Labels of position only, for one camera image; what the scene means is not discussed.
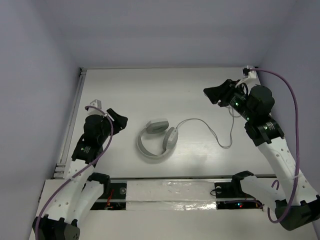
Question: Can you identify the white over-ear headphones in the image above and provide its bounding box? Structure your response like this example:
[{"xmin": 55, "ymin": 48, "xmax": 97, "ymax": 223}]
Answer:
[{"xmin": 136, "ymin": 118, "xmax": 179, "ymax": 159}]

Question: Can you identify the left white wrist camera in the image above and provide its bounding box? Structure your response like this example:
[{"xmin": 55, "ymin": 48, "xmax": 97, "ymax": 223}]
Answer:
[{"xmin": 90, "ymin": 99, "xmax": 102, "ymax": 109}]

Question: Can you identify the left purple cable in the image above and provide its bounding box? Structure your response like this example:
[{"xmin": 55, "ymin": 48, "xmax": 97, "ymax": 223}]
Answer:
[{"xmin": 33, "ymin": 105, "xmax": 114, "ymax": 240}]

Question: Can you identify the aluminium side rail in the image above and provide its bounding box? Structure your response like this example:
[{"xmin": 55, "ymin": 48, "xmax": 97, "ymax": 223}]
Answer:
[{"xmin": 52, "ymin": 67, "xmax": 87, "ymax": 179}]

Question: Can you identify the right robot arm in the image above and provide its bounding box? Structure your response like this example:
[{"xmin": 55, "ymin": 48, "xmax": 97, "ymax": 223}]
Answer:
[{"xmin": 203, "ymin": 79, "xmax": 320, "ymax": 231}]

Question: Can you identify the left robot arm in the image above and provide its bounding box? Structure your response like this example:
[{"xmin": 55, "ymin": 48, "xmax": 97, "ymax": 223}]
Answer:
[{"xmin": 32, "ymin": 107, "xmax": 128, "ymax": 240}]

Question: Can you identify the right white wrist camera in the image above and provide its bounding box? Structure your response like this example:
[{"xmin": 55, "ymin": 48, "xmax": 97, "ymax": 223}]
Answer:
[{"xmin": 235, "ymin": 65, "xmax": 258, "ymax": 87}]

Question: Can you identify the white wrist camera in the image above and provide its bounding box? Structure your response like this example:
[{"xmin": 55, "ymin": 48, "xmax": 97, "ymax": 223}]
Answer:
[
  {"xmin": 90, "ymin": 99, "xmax": 102, "ymax": 109},
  {"xmin": 235, "ymin": 65, "xmax": 258, "ymax": 87}
]

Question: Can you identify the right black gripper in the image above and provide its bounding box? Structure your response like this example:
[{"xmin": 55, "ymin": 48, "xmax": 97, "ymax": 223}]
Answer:
[{"xmin": 203, "ymin": 79, "xmax": 255, "ymax": 121}]

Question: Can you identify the grey headphone cable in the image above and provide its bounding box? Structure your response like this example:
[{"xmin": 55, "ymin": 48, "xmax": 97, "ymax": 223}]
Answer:
[{"xmin": 174, "ymin": 104, "xmax": 242, "ymax": 149}]

